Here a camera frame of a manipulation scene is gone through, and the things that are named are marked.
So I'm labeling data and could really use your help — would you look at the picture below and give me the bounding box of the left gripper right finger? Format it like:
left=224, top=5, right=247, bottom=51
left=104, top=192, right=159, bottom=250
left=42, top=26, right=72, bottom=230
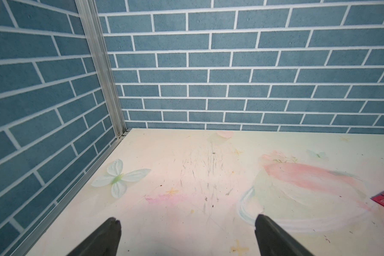
left=255, top=214, right=313, bottom=256

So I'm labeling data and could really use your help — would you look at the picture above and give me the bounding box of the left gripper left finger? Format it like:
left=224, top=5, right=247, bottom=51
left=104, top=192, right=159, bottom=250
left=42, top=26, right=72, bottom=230
left=67, top=218, right=122, bottom=256

